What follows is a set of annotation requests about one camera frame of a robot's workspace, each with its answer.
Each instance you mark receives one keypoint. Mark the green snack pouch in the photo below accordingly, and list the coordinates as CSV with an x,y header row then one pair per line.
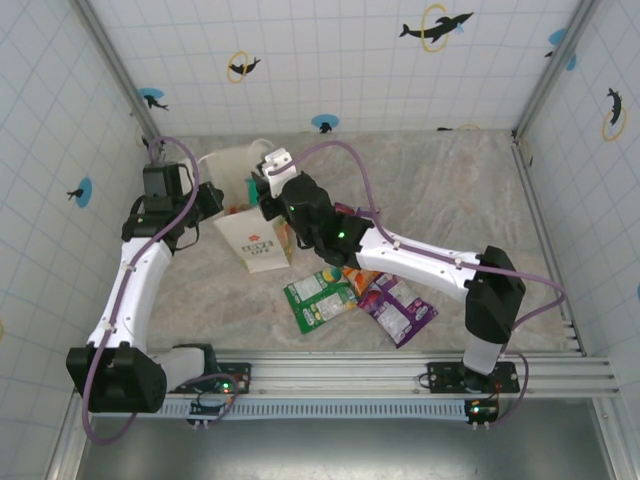
x,y
320,300

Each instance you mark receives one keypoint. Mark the orange snack pouch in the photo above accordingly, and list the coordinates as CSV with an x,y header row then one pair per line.
x,y
362,280

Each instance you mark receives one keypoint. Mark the teal snack pack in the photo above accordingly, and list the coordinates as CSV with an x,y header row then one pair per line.
x,y
249,190

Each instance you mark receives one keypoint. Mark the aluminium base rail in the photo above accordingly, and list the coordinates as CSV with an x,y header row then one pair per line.
x,y
350,375

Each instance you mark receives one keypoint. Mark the aluminium corner post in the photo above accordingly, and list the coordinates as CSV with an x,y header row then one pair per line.
x,y
115,70
555,70

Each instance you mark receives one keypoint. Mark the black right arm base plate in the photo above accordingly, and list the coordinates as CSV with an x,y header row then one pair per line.
x,y
442,377

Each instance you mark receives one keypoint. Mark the grey metal sheet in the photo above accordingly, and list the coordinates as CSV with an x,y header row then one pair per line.
x,y
350,450

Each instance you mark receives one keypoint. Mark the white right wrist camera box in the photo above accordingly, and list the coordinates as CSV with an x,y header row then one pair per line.
x,y
277,172

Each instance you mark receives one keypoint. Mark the purple snack pouch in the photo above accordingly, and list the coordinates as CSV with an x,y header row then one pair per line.
x,y
400,315

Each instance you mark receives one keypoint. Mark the paper bag with flower print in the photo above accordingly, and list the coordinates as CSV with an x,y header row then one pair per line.
x,y
255,240

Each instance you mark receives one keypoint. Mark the maroon snack pouch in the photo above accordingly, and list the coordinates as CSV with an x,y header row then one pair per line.
x,y
343,208

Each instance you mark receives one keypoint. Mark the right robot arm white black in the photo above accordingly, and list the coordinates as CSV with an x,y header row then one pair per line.
x,y
425,265

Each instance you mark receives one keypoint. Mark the aluminium side rail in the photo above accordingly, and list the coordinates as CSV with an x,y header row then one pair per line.
x,y
547,245

